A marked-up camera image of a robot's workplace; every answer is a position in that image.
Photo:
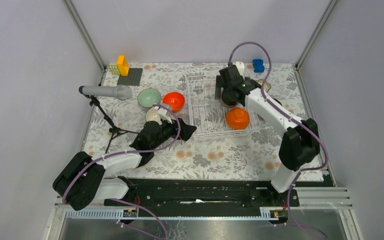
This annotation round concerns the black bowl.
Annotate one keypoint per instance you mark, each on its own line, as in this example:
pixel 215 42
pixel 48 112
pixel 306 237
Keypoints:
pixel 230 105

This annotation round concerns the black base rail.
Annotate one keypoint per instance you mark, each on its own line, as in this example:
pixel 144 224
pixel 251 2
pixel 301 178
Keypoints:
pixel 207 198

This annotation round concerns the small white floral bowl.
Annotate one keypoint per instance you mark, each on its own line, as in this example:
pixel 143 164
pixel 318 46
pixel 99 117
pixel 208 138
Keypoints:
pixel 267 86

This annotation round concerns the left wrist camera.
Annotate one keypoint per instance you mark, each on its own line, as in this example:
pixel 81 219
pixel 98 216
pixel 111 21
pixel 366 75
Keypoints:
pixel 164 114

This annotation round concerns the orange bowl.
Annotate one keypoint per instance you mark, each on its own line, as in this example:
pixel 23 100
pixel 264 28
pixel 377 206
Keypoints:
pixel 238 118
pixel 174 99

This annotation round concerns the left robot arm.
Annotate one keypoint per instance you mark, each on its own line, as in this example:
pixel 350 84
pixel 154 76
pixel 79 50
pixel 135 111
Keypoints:
pixel 85 180

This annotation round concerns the yellow building block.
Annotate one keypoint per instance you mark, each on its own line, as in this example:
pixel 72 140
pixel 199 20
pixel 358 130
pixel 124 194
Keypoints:
pixel 123 65

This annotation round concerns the blue building block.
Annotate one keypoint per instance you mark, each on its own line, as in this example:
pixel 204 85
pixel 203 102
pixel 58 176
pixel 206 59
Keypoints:
pixel 258 65

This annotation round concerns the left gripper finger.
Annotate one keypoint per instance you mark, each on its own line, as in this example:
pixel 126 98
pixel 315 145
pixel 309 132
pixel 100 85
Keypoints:
pixel 185 135
pixel 186 129

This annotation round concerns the light green building block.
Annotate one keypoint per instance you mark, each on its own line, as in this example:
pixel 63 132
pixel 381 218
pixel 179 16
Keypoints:
pixel 114 69

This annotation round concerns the grey building baseplate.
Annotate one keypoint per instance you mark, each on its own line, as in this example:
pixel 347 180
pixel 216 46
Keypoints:
pixel 132 79

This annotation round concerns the mint green bowl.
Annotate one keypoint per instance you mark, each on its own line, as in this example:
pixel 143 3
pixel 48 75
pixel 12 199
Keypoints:
pixel 148 97

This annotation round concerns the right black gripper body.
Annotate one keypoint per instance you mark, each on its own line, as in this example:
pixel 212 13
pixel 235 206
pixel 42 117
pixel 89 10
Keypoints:
pixel 226 87

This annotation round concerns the teal and white bowl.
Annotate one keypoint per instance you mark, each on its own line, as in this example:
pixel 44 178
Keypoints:
pixel 153 116

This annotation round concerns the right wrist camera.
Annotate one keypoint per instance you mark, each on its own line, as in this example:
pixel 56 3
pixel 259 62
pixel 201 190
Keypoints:
pixel 240 67

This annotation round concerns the silver microphone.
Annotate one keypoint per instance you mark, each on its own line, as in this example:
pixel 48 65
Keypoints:
pixel 120 92

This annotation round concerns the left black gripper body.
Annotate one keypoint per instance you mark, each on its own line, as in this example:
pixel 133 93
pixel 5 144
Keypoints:
pixel 167 131

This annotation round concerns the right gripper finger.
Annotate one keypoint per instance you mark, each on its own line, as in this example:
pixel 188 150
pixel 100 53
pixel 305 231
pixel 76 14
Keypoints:
pixel 228 96
pixel 219 84

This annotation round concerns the white wire dish rack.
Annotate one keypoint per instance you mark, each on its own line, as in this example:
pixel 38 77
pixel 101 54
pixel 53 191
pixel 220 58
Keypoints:
pixel 206 112

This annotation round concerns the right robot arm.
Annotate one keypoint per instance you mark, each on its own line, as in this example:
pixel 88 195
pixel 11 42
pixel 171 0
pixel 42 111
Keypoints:
pixel 299 137

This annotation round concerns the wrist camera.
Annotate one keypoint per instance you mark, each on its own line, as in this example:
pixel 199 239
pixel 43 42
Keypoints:
pixel 164 114
pixel 240 67

